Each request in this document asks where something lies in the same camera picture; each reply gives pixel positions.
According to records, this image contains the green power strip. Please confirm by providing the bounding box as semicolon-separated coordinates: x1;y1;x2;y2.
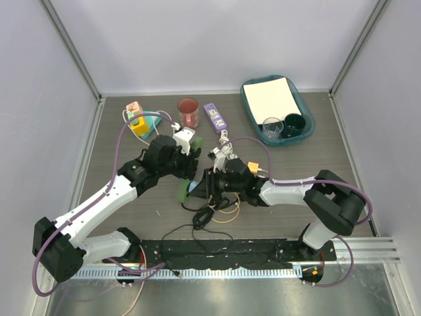
177;136;204;203

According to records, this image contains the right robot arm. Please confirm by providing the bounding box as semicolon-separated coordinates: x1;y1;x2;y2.
187;159;367;260

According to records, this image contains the yellow coiled cable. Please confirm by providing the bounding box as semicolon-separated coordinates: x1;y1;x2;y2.
210;196;241;224

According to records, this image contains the dark green cup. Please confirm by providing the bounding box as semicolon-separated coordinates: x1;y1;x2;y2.
284;113;306;138

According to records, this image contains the white thin cable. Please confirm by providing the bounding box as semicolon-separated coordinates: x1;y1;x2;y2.
122;109;175;145

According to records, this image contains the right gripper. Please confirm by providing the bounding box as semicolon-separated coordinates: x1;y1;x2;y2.
192;165;245;198

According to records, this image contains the white paper sheet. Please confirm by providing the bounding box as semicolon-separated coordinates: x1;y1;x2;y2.
243;77;301;124

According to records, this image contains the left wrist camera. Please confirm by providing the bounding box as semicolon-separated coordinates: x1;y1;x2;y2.
172;127;195;155

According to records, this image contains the slotted cable duct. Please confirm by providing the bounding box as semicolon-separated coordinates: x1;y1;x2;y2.
75;266;303;280

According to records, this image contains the purple power strip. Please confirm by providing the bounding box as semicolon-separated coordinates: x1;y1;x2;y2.
203;103;227;134

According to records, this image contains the teal plastic tray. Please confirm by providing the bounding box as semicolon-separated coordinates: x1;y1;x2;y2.
240;75;316;147

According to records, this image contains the pink mug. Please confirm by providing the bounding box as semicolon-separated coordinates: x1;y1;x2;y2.
178;97;199;129

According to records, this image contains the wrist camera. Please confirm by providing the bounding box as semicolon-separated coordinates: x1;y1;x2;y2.
172;127;195;155
208;147;226;173

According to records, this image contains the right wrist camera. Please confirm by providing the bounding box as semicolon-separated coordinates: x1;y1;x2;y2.
208;147;226;173

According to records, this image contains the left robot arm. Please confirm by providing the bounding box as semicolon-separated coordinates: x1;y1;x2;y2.
33;129;202;283

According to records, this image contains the blue charger plug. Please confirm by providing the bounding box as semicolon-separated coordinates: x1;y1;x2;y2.
187;180;199;193

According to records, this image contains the black mounting plate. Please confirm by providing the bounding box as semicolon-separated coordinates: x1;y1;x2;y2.
141;238;337;267

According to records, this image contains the clear plastic cup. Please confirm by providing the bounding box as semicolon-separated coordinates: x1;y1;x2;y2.
262;117;284;141

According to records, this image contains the yellow charger plug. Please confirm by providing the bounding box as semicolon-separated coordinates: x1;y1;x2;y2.
247;161;268;174

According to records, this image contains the teal triangular base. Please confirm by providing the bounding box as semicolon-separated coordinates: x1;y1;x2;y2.
140;115;162;140

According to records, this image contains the black bundled cable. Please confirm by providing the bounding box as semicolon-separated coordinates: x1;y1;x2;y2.
162;192;241;244

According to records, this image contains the white coiled cord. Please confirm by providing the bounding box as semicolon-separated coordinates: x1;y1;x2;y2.
218;129;238;159

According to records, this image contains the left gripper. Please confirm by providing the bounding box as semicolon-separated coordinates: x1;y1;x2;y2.
158;142;197;179

